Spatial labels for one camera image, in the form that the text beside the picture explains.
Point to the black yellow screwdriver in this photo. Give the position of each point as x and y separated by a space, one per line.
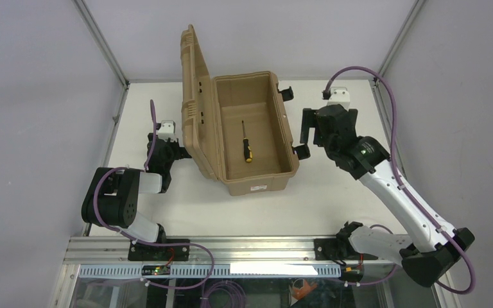
247 151

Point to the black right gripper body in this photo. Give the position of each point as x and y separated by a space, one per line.
320 125

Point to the aluminium mounting rail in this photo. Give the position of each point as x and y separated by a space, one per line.
223 250

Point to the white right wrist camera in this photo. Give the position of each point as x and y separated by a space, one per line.
337 96

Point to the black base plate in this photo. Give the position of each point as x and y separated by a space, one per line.
178 252
331 249

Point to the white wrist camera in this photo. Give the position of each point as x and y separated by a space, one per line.
166 130
337 96

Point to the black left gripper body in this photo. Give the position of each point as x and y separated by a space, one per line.
161 149

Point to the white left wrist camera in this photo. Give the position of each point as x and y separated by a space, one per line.
166 130

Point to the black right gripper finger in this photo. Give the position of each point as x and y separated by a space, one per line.
319 137
308 122

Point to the tan plastic toolbox bin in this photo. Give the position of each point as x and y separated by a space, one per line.
212 111

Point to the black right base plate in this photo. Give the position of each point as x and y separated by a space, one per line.
331 249

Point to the orange object under table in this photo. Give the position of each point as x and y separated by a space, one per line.
301 287

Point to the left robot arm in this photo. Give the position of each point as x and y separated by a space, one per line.
112 197

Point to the white slotted cable duct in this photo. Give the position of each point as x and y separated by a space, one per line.
232 270

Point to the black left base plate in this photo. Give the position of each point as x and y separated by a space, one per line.
178 252

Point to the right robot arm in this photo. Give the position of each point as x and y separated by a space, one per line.
431 245

